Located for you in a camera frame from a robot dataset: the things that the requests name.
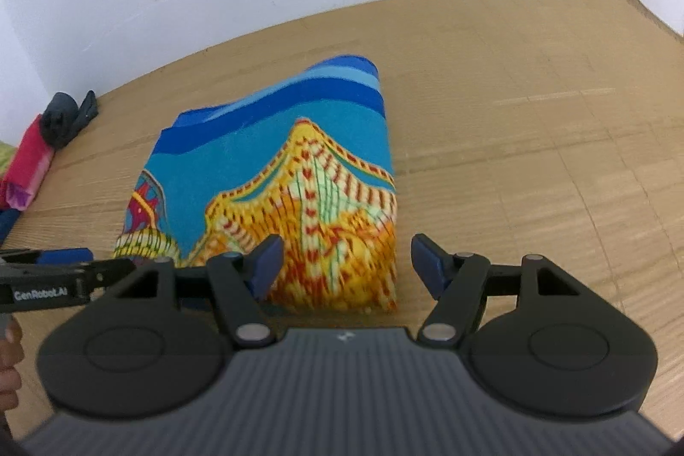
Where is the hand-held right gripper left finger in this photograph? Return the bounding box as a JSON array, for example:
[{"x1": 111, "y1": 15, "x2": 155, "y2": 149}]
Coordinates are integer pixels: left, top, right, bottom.
[{"x1": 99, "y1": 233, "x2": 286, "y2": 351}]

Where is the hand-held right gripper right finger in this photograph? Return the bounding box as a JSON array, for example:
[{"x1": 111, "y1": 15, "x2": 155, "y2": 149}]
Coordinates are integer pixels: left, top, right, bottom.
[{"x1": 410, "y1": 232, "x2": 587, "y2": 350}]

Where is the person's left hand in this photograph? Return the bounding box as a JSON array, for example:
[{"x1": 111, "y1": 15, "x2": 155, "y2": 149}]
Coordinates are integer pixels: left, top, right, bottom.
[{"x1": 0, "y1": 320, "x2": 25, "y2": 414}]

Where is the pink rolled cloth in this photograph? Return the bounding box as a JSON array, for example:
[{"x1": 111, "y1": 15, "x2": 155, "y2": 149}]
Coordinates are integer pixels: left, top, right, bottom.
[{"x1": 0, "y1": 114, "x2": 57, "y2": 211}]

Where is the dark grey rolled cloth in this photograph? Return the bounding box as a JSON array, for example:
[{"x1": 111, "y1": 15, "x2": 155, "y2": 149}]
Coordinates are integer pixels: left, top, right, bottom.
[{"x1": 41, "y1": 90, "x2": 100, "y2": 150}]

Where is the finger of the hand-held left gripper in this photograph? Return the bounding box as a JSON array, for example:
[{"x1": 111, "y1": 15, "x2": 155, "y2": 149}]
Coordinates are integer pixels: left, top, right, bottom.
[
  {"x1": 0, "y1": 247, "x2": 95, "y2": 269},
  {"x1": 88, "y1": 257, "x2": 141, "y2": 299}
]

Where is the plain blue cloth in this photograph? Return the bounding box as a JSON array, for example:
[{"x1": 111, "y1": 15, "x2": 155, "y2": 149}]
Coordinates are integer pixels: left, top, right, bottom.
[{"x1": 0, "y1": 207, "x2": 23, "y2": 246}]

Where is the green folded cloth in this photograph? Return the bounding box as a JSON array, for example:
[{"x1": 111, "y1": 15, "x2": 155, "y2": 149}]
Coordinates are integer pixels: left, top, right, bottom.
[{"x1": 0, "y1": 141, "x2": 16, "y2": 182}]

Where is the colourful patterned cloth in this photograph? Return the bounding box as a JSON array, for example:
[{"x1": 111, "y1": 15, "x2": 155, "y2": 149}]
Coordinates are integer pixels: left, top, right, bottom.
[{"x1": 113, "y1": 54, "x2": 399, "y2": 314}]

